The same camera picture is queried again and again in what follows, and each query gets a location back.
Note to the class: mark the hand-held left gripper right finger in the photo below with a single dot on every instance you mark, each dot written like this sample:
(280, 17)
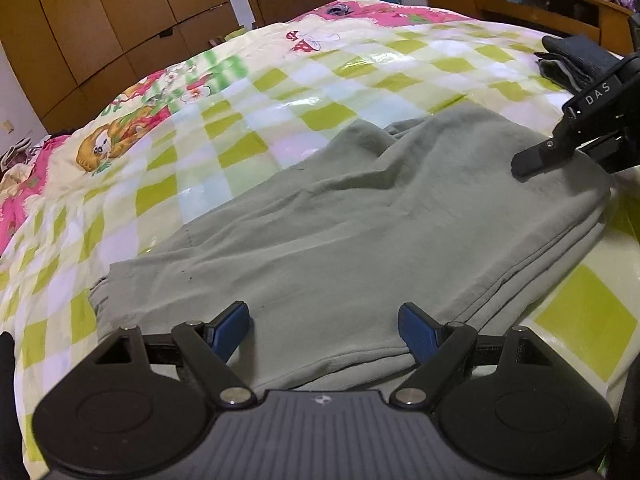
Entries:
(417, 332)

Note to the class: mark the wooden wardrobe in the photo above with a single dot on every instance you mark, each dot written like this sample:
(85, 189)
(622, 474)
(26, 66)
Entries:
(100, 25)

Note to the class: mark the dark grey folded cloth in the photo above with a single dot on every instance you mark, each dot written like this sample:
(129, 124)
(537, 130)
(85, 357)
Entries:
(570, 60)

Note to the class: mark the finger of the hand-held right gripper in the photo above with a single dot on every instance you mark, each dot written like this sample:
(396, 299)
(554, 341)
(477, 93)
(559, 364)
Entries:
(537, 157)

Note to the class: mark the striped clothes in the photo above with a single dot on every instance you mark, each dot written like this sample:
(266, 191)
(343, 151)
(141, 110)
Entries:
(15, 152)

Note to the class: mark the wooden cabinet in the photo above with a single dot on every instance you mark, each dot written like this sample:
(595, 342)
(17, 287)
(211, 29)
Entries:
(530, 7)

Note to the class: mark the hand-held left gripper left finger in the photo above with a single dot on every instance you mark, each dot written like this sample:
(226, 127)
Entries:
(230, 330)

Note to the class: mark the grey-green pants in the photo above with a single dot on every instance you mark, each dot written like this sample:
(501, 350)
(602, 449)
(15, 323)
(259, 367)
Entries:
(360, 240)

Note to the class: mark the black folded cloth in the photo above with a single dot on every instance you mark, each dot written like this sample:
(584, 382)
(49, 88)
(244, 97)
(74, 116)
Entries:
(5, 385)

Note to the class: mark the wall socket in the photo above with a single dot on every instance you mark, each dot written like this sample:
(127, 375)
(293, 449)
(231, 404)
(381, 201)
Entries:
(6, 125)

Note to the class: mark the small green cloth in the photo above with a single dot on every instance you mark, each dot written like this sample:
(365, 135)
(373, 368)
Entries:
(234, 35)

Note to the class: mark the checkered printed blanket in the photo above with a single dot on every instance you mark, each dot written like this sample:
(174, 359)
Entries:
(250, 110)

